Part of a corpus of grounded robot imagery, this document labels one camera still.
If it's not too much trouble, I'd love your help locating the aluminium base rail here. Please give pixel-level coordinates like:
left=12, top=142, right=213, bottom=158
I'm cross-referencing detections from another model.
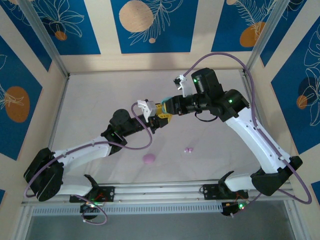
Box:
left=23, top=178, right=293, bottom=207

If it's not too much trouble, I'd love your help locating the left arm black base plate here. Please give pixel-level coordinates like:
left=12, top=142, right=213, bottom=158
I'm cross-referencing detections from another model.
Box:
left=69, top=184, right=116, bottom=204

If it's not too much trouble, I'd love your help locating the aluminium frame post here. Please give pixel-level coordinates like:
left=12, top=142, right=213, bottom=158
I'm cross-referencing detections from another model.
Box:
left=242, top=0, right=292, bottom=77
left=17, top=0, right=71, bottom=79

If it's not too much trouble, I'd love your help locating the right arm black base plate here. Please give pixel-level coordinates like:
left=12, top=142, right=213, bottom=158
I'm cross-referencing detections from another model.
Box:
left=199, top=183, right=250, bottom=201

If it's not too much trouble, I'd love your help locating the pink earbud charging case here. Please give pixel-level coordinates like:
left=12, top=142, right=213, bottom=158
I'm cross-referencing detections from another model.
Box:
left=142, top=153, right=157, bottom=165

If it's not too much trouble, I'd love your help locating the white table cloth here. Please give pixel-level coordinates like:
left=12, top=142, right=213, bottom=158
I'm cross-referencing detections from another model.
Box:
left=48, top=69, right=285, bottom=187

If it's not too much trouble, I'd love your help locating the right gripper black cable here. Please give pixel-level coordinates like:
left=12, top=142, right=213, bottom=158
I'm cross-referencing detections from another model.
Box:
left=194, top=111, right=217, bottom=123

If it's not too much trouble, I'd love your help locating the grey slotted cable duct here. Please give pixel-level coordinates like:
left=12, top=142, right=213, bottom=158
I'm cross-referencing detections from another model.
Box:
left=32, top=202, right=223, bottom=216

